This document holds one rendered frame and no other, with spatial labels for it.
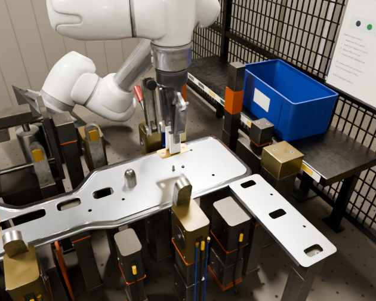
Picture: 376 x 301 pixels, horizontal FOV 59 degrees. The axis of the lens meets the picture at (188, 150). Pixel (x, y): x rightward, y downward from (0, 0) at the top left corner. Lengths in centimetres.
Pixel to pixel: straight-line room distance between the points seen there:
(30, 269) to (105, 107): 95
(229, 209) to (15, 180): 61
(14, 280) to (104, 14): 52
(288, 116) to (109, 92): 81
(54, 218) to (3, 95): 272
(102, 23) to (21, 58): 277
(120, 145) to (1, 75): 205
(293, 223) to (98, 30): 60
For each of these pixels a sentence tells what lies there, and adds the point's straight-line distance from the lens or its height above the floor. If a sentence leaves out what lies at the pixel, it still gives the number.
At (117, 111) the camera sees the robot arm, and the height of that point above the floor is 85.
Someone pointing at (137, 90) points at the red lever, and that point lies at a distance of 105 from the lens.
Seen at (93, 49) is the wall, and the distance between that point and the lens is 364.
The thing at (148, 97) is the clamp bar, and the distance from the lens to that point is 97.
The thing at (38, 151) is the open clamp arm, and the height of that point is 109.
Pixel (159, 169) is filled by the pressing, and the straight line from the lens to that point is 95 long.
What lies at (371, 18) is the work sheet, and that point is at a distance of 105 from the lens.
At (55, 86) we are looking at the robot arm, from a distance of 153.
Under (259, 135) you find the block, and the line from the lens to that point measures 101.
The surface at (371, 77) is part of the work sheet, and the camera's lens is 106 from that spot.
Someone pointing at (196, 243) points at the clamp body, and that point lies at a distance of 76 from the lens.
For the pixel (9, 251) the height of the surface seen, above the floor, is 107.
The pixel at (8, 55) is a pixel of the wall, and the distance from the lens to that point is 341.
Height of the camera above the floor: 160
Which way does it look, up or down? 36 degrees down
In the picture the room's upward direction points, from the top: 1 degrees clockwise
